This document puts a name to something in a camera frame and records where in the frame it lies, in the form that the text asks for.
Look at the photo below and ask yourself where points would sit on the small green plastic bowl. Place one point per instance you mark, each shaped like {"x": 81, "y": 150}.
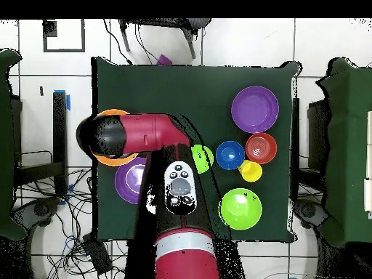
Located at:
{"x": 207, "y": 160}

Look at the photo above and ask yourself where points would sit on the blue plastic bowl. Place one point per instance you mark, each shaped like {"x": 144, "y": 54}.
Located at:
{"x": 226, "y": 157}

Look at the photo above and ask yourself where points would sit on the large orange plastic bowl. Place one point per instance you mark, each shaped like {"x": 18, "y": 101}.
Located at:
{"x": 116, "y": 161}

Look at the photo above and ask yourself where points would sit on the large green plastic bowl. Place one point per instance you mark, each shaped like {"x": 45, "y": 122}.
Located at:
{"x": 241, "y": 209}

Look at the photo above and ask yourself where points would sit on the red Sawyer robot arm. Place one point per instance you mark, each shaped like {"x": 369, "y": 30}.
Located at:
{"x": 151, "y": 133}

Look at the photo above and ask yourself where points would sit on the dark green tablecloth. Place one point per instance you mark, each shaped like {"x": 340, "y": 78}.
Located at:
{"x": 189, "y": 93}

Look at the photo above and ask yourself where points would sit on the yellow plastic cup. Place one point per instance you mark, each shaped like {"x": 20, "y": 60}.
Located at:
{"x": 252, "y": 172}

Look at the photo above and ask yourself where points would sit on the purple plastic bowl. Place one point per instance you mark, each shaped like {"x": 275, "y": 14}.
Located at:
{"x": 255, "y": 109}
{"x": 123, "y": 186}

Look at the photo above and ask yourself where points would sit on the small red plastic bowl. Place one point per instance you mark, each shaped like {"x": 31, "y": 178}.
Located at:
{"x": 261, "y": 148}

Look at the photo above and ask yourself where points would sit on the small purple object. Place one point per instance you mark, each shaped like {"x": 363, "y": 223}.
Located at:
{"x": 164, "y": 60}

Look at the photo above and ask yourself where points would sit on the black stand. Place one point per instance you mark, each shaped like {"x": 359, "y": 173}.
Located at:
{"x": 59, "y": 130}
{"x": 318, "y": 130}

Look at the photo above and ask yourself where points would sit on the grey chair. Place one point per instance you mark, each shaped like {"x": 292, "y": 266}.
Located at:
{"x": 200, "y": 23}

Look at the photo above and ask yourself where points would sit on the black power adapter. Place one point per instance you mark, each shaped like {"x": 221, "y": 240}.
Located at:
{"x": 97, "y": 252}

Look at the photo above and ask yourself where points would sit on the dark grey stand base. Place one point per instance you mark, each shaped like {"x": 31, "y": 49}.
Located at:
{"x": 37, "y": 209}
{"x": 308, "y": 210}

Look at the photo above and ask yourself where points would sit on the green-clothed side table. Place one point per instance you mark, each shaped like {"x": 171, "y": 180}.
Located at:
{"x": 348, "y": 145}
{"x": 5, "y": 145}

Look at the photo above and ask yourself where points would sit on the white box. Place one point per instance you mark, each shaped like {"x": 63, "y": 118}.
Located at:
{"x": 369, "y": 130}

